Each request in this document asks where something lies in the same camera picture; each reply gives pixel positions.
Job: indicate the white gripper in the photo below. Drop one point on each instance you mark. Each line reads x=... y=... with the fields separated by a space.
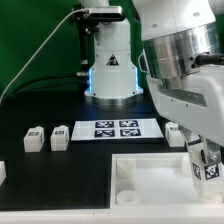
x=199 y=107

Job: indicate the white square tabletop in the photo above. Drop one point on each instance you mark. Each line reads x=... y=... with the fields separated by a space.
x=140 y=180

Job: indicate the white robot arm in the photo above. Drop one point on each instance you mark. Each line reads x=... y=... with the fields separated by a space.
x=181 y=58

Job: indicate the marker sheet with tags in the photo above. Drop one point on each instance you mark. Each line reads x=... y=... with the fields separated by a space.
x=116 y=129

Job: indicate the white block left edge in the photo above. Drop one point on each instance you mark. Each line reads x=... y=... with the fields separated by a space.
x=3 y=174

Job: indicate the white front rail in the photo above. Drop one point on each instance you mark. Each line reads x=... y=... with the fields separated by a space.
x=149 y=215

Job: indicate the grey camera on mount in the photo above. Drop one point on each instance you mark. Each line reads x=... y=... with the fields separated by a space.
x=104 y=13

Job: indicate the black camera stand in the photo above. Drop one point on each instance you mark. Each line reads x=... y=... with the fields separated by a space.
x=83 y=36

